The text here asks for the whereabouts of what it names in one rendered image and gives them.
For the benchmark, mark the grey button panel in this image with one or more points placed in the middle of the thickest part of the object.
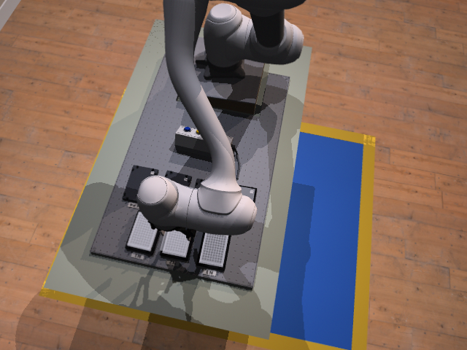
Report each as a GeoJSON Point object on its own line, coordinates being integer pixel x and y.
{"type": "Point", "coordinates": [189, 140]}

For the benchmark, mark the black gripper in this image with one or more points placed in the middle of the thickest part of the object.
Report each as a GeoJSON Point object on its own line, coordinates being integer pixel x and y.
{"type": "Point", "coordinates": [187, 231]}

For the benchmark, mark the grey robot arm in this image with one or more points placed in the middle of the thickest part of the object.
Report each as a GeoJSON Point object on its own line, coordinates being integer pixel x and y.
{"type": "Point", "coordinates": [217, 206]}

